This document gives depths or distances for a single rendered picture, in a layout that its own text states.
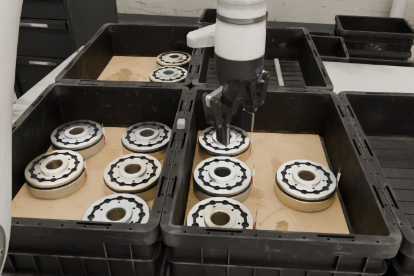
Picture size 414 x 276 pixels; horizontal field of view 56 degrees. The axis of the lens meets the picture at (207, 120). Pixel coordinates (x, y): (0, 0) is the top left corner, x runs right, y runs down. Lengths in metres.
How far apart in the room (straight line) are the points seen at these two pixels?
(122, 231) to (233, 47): 0.28
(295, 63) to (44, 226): 0.88
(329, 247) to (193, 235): 0.17
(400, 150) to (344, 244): 0.41
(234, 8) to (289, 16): 3.49
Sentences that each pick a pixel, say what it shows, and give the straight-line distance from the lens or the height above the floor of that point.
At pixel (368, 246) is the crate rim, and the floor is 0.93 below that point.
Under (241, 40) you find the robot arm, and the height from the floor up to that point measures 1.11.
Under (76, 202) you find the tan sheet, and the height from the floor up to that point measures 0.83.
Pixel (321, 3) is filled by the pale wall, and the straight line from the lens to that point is 4.01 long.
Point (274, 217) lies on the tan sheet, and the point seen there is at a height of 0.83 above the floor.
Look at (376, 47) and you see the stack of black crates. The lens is 2.37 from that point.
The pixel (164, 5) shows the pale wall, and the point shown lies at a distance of 4.16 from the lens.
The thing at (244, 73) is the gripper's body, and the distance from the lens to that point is 0.57.
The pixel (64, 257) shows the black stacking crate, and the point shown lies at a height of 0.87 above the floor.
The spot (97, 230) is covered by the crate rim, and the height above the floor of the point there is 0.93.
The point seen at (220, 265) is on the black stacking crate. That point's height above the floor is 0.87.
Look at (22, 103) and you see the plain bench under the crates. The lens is 1.35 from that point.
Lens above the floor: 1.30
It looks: 32 degrees down
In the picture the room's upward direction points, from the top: straight up
